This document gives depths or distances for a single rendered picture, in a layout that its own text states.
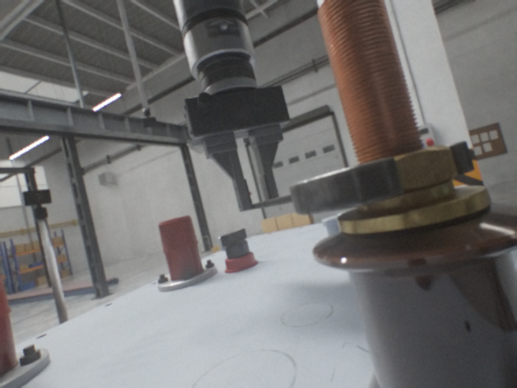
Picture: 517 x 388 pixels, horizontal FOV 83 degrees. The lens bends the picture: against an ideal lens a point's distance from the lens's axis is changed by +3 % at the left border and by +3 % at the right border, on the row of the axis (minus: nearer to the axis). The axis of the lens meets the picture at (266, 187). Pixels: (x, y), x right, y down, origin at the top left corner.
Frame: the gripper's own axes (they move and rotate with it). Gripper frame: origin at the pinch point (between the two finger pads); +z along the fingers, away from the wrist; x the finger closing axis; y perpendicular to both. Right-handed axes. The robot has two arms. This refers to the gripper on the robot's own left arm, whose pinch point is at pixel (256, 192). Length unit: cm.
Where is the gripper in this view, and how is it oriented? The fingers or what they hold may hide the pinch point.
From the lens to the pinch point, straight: 38.8
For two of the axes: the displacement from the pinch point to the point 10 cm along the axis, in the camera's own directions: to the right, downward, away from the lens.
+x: 9.3, -2.2, 2.9
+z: 2.5, 9.7, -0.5
